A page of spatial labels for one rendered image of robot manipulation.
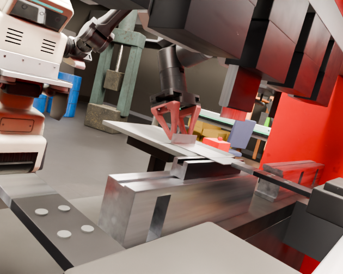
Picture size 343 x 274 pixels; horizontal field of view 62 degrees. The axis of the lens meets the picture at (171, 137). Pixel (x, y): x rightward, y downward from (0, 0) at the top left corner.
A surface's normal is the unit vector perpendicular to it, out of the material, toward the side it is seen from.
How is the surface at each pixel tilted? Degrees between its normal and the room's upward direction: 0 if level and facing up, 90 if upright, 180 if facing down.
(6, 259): 0
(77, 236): 0
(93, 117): 90
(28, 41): 98
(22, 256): 0
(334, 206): 90
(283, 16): 90
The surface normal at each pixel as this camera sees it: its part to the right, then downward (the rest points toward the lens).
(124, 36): -0.33, 0.07
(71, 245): 0.24, -0.96
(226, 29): 0.73, 0.28
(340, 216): -0.64, -0.04
